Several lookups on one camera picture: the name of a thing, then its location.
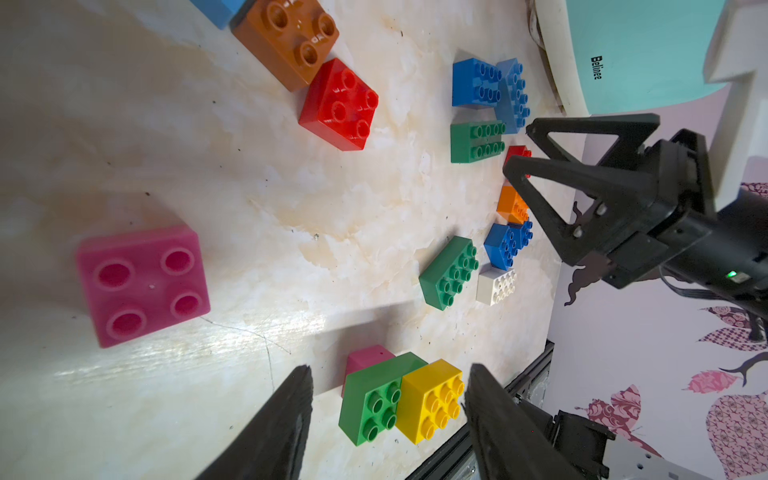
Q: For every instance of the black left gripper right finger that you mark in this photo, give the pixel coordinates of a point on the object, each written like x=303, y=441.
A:
x=505, y=441

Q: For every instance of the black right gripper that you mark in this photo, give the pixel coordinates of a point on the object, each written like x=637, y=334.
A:
x=649, y=204

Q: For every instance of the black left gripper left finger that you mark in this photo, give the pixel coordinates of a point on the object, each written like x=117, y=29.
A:
x=273, y=443

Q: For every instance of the yellow small brick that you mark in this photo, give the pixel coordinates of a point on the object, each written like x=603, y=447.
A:
x=429, y=401

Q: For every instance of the bright green brick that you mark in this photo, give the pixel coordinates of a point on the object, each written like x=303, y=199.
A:
x=372, y=396

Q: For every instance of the pink small brick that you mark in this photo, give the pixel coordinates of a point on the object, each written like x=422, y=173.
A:
x=364, y=358
x=141, y=282

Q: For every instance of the blue long brick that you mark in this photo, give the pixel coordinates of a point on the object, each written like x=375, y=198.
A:
x=501, y=247

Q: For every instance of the red square brick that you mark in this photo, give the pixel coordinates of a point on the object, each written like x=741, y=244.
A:
x=512, y=166

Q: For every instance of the mint green Belinee toaster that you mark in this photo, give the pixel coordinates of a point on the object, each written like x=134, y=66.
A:
x=613, y=56

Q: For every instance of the orange long brick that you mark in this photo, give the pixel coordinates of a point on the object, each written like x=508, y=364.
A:
x=511, y=206

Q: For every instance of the light blue large brick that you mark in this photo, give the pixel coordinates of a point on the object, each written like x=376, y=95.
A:
x=512, y=109

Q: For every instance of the dark blue square brick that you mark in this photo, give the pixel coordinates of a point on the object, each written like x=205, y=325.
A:
x=521, y=234

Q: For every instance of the green long brick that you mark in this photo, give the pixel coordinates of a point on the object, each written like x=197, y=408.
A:
x=475, y=141

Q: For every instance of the white brick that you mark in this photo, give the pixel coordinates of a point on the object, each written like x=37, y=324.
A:
x=495, y=285

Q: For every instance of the dark green brick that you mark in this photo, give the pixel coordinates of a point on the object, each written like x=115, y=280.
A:
x=448, y=273

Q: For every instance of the small red brick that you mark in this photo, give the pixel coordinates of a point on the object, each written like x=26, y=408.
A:
x=339, y=107

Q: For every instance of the brown small brick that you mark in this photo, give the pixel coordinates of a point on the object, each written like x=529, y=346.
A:
x=291, y=39

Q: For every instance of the small light blue brick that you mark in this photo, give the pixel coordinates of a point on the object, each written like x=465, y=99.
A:
x=219, y=12

